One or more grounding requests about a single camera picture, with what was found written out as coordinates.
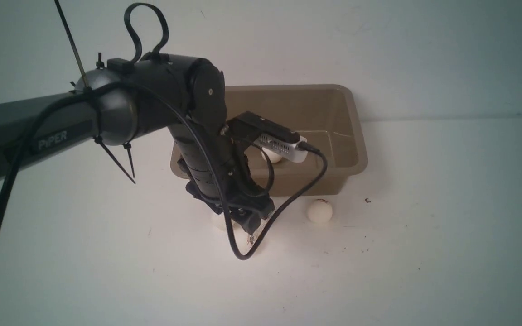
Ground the white ping-pong ball with logo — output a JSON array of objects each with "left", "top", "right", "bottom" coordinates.
[
  {"left": 306, "top": 199, "right": 334, "bottom": 224},
  {"left": 233, "top": 224, "right": 263, "bottom": 254}
]

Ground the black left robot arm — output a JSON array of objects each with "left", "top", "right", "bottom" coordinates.
[{"left": 0, "top": 54, "right": 274, "bottom": 234}]

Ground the black left camera cable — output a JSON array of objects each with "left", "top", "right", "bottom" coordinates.
[{"left": 0, "top": 81, "right": 328, "bottom": 326}]

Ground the tan plastic storage bin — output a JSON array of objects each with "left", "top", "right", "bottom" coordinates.
[{"left": 170, "top": 84, "right": 368, "bottom": 197}]

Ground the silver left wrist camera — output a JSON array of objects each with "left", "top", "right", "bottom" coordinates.
[{"left": 255, "top": 134, "right": 308, "bottom": 163}]

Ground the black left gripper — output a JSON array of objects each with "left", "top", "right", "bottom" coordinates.
[{"left": 185, "top": 150, "right": 275, "bottom": 235}]

